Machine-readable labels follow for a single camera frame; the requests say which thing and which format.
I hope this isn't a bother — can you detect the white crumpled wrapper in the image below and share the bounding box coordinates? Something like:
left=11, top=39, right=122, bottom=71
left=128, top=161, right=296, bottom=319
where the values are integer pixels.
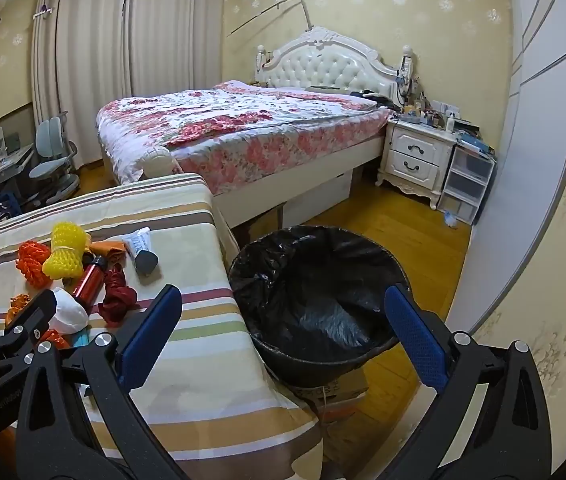
left=46, top=288, right=89, bottom=335

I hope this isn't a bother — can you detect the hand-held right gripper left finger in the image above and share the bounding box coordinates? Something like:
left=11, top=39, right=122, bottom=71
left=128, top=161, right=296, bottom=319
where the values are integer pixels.
left=16, top=284, right=189, bottom=480

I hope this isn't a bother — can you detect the beige curtain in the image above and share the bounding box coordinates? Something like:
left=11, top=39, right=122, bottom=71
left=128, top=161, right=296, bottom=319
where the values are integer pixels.
left=128, top=0, right=226, bottom=98
left=30, top=0, right=131, bottom=171

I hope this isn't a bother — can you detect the yellow foam fruit net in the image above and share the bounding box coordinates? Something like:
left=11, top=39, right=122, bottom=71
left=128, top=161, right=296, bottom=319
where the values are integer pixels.
left=42, top=221, right=89, bottom=280

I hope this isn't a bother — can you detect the clear plastic drawer unit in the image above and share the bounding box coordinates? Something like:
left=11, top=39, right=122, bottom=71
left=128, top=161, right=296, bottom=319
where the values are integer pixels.
left=437, top=142, right=496, bottom=226

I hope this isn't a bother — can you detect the white squeeze tube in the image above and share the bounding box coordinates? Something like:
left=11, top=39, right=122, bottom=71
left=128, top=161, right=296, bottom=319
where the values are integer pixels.
left=122, top=227, right=160, bottom=277

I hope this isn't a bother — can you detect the clutter of small bottles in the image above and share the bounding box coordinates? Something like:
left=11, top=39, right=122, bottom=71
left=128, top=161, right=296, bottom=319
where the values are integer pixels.
left=395, top=100, right=484, bottom=135

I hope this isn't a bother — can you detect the black lined trash bin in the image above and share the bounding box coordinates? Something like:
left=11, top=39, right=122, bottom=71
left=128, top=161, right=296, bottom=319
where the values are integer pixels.
left=227, top=226, right=411, bottom=388

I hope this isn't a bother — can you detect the orange wrapper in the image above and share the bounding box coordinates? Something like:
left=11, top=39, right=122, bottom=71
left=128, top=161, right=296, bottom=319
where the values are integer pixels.
left=88, top=240, right=128, bottom=266

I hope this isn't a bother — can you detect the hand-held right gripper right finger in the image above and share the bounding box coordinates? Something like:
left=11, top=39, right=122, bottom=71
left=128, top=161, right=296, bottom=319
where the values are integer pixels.
left=384, top=284, right=554, bottom=480

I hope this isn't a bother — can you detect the dark clothing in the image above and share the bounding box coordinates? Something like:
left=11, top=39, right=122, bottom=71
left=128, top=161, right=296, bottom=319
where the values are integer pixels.
left=348, top=90, right=396, bottom=108

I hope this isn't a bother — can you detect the cardboard box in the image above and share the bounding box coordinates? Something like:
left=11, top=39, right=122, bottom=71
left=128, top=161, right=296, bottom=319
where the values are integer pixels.
left=283, top=366, right=371, bottom=461

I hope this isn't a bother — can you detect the white nightstand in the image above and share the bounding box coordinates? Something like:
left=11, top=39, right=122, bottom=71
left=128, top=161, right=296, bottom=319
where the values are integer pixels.
left=377, top=119, right=458, bottom=210

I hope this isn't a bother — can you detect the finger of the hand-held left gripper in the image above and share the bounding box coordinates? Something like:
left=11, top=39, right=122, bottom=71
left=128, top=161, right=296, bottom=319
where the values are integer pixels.
left=0, top=291, right=59, bottom=368

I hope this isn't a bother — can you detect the thin metal pole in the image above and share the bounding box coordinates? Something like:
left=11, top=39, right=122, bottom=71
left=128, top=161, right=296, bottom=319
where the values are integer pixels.
left=225, top=0, right=314, bottom=38

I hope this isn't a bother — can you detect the white sliding wardrobe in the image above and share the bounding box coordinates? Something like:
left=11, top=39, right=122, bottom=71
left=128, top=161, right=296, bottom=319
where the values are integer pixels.
left=445, top=0, right=566, bottom=336

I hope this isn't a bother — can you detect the white storage box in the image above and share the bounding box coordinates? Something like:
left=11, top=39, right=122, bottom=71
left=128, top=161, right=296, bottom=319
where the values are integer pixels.
left=285, top=170, right=354, bottom=226

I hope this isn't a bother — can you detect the orange foam fruit net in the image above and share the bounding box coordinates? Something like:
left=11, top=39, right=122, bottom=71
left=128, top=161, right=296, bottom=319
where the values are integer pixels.
left=16, top=241, right=53, bottom=288

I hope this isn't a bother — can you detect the floral bedspread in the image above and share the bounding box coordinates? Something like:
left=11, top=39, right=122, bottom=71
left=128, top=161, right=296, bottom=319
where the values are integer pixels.
left=96, top=80, right=394, bottom=196

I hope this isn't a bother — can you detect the grey desk chair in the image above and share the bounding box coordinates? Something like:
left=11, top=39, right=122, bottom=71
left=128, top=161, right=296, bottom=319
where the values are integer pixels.
left=28, top=116, right=81, bottom=201

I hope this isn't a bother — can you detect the white tufted bed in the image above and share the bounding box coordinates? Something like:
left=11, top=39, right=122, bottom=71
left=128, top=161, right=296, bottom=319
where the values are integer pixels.
left=96, top=27, right=414, bottom=231

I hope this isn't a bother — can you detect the striped tablecloth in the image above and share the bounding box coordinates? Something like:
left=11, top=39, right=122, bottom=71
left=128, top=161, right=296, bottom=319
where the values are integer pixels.
left=0, top=173, right=324, bottom=480

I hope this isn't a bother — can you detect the red bottle with black cap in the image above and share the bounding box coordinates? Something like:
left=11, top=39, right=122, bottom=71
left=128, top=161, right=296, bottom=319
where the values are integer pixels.
left=70, top=255, right=109, bottom=306

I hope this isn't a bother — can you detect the dark red plastic bag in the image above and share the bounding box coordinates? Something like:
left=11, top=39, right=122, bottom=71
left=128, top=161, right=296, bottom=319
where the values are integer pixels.
left=98, top=267, right=139, bottom=323

